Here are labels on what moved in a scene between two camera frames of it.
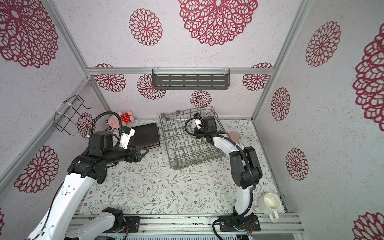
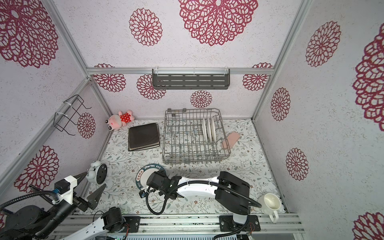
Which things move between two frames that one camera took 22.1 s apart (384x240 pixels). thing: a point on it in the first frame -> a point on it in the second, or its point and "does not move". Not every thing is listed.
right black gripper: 196,130 -> 162,173
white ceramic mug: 269,203 does not move
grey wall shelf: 212,78 does not move
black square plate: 146,136 does not move
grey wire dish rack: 187,134 does not move
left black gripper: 137,158 -> 85,204
